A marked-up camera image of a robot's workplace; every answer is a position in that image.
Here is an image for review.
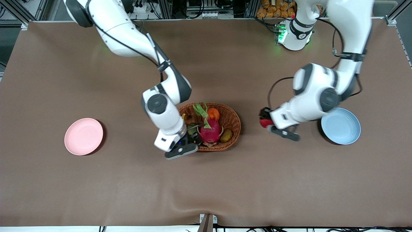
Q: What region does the pink dragon fruit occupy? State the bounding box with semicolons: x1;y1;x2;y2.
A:
192;101;224;148

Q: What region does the pink round plate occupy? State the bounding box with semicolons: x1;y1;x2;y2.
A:
64;118;104;156

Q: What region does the blue round plate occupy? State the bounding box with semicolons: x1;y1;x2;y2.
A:
321;107;361;145

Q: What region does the brown table mat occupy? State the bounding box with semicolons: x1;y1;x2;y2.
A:
0;18;412;227

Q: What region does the brown wicker basket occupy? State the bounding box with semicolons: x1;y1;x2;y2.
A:
178;102;241;152

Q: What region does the bag of orange bread rolls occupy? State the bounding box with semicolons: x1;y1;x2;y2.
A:
257;0;296;18

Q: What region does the black electronics box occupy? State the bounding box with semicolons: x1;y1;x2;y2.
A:
186;0;235;18

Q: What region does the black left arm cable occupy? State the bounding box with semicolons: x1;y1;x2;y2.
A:
267;18;363;111

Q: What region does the white power strip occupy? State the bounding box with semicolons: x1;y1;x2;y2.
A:
132;3;152;14

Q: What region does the metal table bracket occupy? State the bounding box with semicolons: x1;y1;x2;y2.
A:
199;213;218;232

